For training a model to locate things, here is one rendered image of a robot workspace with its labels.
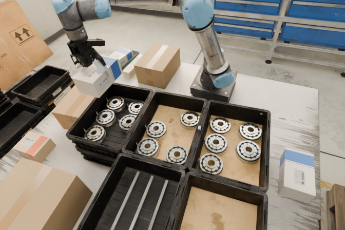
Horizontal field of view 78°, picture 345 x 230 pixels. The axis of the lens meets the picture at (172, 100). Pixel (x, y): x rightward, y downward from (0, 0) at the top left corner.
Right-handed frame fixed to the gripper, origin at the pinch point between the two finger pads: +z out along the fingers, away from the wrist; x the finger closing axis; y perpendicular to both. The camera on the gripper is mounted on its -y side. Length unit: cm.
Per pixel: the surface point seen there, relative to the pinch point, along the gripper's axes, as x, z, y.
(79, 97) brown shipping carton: -23.8, 25.0, 0.5
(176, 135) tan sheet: 40.6, 28.0, 3.0
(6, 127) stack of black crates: -112, 73, 20
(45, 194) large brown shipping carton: 5, 21, 52
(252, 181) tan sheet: 79, 28, 13
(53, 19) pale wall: -256, 83, -167
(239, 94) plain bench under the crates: 62, 41, -50
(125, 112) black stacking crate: 7.0, 28.2, -0.7
